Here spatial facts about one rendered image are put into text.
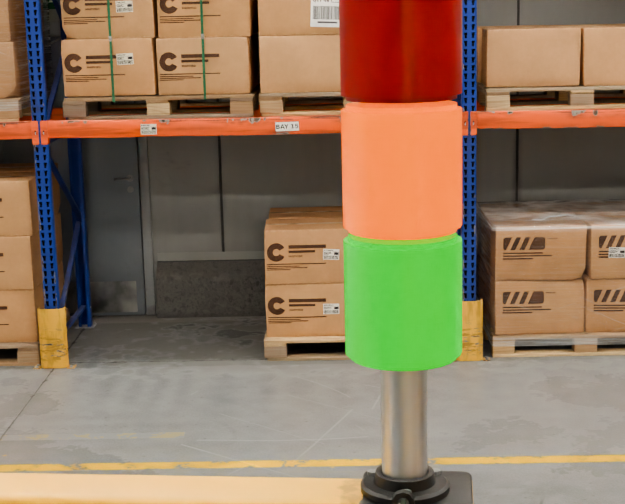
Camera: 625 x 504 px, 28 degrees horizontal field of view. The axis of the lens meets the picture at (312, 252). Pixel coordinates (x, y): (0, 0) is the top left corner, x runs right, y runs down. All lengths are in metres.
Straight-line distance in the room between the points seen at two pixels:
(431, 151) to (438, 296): 0.06
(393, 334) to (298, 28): 7.45
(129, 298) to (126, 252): 0.35
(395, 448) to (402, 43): 0.17
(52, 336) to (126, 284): 1.40
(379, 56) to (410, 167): 0.05
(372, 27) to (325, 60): 7.46
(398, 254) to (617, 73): 7.67
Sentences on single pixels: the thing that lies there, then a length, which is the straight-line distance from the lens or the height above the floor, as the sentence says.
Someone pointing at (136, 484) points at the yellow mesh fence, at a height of 2.10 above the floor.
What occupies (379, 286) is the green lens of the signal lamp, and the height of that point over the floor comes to 2.20.
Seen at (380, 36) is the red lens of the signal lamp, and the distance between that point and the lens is 0.50.
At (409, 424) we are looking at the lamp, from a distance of 0.54.
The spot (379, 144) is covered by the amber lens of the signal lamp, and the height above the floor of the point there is 2.25.
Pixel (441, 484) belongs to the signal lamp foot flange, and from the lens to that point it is 0.56.
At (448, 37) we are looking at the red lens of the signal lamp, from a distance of 0.51.
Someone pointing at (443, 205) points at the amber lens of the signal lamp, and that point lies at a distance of 0.51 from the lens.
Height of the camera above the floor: 2.31
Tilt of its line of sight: 11 degrees down
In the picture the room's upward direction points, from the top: 1 degrees counter-clockwise
